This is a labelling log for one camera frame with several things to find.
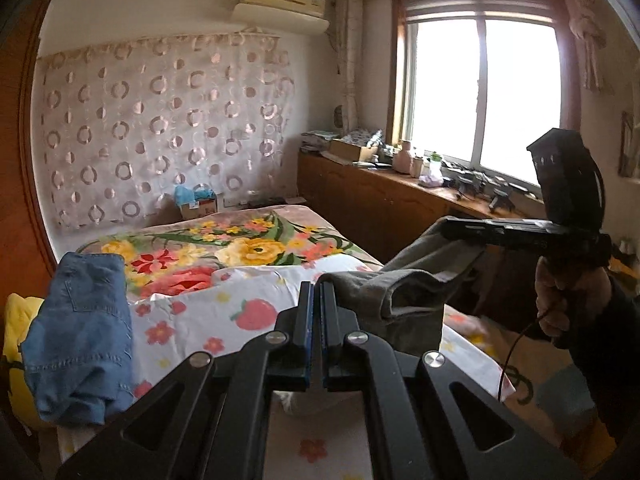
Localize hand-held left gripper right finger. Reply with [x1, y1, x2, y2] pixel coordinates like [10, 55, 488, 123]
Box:
[320, 280, 583, 480]

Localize window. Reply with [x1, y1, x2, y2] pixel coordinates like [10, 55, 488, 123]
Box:
[390, 0, 581, 196]

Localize cardboard box with blue cloth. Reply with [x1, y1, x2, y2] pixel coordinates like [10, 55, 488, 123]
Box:
[175, 185, 219, 221]

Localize wooden cabinet counter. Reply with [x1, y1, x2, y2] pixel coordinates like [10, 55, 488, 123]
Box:
[297, 150, 640, 281]

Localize folded blue denim jeans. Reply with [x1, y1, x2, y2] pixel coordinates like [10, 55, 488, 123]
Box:
[21, 252, 135, 426]

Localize person's right forearm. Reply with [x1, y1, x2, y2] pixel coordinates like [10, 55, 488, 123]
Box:
[565, 270, 640, 461]

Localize black small tripods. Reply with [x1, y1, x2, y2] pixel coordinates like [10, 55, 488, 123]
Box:
[450, 170, 541, 211]

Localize black cable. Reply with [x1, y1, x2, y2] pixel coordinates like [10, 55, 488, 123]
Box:
[497, 310, 551, 401]

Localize open cardboard box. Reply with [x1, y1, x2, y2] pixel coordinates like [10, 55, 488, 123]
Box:
[327, 137, 378, 163]

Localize cream air conditioner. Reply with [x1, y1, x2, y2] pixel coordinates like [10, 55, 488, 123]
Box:
[232, 0, 331, 36]

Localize grey pants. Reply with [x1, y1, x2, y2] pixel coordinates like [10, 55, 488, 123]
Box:
[320, 220, 488, 358]

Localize floral pink blanket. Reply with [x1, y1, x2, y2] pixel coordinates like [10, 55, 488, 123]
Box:
[75, 204, 616, 461]

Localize person's right hand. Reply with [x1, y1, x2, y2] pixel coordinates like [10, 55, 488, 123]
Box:
[534, 255, 613, 348]

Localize strawberry print bed sheet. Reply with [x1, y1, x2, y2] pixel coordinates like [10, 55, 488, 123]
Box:
[57, 255, 516, 480]

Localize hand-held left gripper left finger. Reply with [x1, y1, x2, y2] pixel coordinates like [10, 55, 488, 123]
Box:
[55, 280, 318, 480]

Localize tied beige window curtain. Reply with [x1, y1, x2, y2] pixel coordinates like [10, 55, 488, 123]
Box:
[565, 0, 608, 93]

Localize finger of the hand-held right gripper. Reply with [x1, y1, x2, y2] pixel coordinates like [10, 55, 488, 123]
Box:
[440, 216, 531, 250]

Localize circle pattern wall curtain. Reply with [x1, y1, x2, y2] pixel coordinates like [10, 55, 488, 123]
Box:
[37, 32, 296, 231]

